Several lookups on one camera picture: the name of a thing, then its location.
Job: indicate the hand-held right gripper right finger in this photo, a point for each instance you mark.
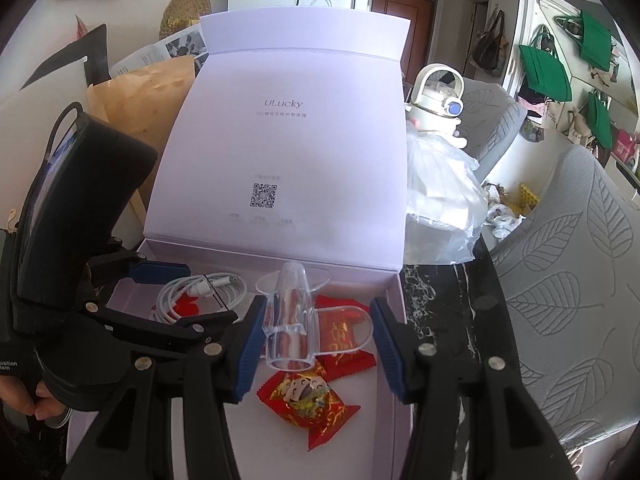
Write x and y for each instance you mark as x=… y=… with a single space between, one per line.
x=390 y=355

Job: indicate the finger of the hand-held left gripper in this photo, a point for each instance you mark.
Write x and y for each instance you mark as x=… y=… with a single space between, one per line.
x=155 y=273
x=215 y=322

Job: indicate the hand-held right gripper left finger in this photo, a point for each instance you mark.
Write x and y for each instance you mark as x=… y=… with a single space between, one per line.
x=247 y=355

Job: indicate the cartoon red candy packet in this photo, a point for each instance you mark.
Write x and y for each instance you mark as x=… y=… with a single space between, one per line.
x=310 y=400

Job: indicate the clear plastic toy plane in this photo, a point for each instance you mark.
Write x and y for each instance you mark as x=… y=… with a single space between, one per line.
x=290 y=285

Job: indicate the white gift box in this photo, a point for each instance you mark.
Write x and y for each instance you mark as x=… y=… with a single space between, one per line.
x=280 y=160

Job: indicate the person's left hand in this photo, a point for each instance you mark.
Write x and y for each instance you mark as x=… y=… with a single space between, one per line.
x=25 y=395

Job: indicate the red plastic flower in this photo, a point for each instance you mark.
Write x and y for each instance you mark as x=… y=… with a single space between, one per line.
x=187 y=306

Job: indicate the small red candy packet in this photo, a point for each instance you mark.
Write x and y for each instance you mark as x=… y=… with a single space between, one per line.
x=345 y=340

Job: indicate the dotted beige paper bag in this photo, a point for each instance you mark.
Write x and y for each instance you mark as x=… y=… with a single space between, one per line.
x=145 y=110

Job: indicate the black board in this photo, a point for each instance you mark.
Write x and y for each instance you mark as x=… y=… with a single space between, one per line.
x=95 y=45

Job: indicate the clear plastic bag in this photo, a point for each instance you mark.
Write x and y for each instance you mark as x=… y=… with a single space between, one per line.
x=440 y=200

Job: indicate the printed leaflet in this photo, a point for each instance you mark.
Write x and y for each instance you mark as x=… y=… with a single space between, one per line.
x=170 y=47

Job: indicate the grey leaf pattern chair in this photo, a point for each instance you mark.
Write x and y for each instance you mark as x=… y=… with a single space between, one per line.
x=575 y=285
x=490 y=120

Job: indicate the yellow plastic toy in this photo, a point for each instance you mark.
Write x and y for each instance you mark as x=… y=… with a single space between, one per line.
x=530 y=197

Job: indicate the woven straw fan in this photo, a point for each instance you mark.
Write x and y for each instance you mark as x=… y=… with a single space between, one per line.
x=182 y=10

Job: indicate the white water bottle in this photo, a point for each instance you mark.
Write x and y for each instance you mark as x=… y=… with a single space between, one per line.
x=435 y=105

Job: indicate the green tote bag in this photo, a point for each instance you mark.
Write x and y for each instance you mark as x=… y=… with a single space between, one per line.
x=545 y=72
x=595 y=42
x=597 y=115

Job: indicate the brown hanging bag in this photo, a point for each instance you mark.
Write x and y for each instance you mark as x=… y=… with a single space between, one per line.
x=487 y=47

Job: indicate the brown door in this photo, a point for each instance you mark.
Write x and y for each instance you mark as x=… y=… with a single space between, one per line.
x=402 y=25

